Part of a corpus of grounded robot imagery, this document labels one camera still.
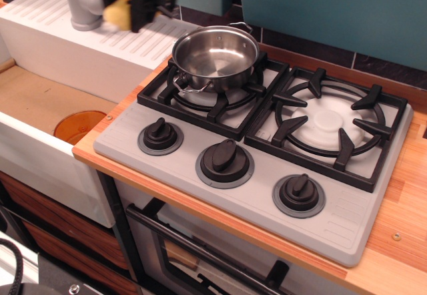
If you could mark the yellow stuffed duck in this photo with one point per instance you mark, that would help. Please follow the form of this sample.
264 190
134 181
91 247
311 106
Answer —
119 12

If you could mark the orange plastic plate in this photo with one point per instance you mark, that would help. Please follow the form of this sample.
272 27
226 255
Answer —
74 127

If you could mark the black right stove knob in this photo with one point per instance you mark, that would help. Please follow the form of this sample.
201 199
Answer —
299 196

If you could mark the black left burner grate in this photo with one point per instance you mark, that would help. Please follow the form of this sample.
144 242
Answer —
229 114

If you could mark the black burner grate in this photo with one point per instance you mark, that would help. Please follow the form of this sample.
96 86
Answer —
344 131
229 114

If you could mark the black middle stove knob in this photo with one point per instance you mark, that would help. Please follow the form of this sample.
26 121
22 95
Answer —
225 165

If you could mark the grey toy stove top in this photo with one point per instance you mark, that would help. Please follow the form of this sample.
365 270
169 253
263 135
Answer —
339 232

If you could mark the grey toy faucet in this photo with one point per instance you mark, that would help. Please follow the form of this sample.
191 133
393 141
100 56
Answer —
86 15

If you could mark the white toy sink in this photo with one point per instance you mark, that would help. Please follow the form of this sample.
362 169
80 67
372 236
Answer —
49 70

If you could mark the stainless steel pan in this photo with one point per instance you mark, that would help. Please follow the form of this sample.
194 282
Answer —
215 59

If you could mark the wooden drawer cabinet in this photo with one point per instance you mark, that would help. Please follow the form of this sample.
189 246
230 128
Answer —
86 247

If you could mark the black right burner grate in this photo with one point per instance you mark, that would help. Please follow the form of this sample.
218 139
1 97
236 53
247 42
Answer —
344 131

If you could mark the black stove knob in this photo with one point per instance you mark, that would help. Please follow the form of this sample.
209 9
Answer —
225 165
160 138
299 196

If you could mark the black left stove knob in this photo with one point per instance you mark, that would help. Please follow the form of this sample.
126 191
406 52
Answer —
160 138

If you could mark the oven door with black handle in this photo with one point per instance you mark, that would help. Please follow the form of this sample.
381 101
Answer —
195 258

